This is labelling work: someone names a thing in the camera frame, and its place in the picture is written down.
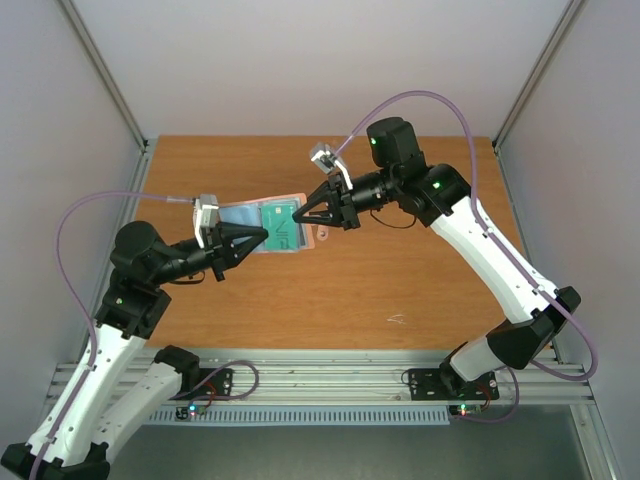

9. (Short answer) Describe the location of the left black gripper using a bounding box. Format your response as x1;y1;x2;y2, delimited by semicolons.
150;222;268;286

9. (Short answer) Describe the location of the pink leather card holder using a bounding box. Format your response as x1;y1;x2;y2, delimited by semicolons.
219;193;329;253

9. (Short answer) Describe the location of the teal VIP card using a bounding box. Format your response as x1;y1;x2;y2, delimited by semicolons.
260;200;300;253

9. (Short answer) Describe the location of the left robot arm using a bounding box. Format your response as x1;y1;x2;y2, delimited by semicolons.
1;221;268;479

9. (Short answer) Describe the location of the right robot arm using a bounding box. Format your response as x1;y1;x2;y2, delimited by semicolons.
293;117;581;397

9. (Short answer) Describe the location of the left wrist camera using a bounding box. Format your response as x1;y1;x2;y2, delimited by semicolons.
193;194;220;249

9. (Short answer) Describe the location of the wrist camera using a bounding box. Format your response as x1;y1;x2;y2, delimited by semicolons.
309;142;353;190
193;194;220;249

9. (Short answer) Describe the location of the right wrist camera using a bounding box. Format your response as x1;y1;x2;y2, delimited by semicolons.
309;142;353;190

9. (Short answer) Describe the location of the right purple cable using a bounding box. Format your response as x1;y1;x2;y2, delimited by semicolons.
344;89;600;425

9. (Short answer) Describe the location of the purple cable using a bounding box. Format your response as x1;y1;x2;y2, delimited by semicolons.
24;189;199;480
344;89;600;425

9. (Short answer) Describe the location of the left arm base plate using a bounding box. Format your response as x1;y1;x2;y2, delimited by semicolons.
171;368;234;401

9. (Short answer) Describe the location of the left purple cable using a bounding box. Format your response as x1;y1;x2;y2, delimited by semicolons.
24;189;199;480

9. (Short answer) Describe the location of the aluminium rail frame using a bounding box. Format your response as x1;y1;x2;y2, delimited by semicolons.
47;137;596;406

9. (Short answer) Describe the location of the left aluminium corner post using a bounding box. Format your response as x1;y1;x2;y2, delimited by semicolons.
57;0;151;151

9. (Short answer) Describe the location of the aluminium corner post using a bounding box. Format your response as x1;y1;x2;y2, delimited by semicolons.
57;0;151;151
492;0;589;151

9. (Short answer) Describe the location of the grey slotted cable duct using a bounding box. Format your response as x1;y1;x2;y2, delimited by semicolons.
146;405;450;427

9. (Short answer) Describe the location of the right aluminium corner post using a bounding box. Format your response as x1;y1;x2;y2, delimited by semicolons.
492;0;589;151

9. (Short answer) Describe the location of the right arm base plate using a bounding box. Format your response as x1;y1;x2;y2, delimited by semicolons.
401;368;500;402

